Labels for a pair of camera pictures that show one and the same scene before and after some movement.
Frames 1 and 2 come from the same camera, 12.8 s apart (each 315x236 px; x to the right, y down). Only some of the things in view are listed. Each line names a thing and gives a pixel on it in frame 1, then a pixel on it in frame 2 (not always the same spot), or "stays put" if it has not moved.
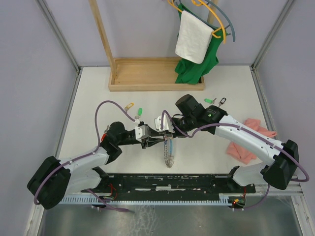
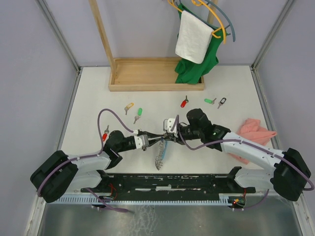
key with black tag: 222,101 stays put
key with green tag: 210,101 stays put
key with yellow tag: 126,108 stays put
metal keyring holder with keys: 169,158 → 161,153
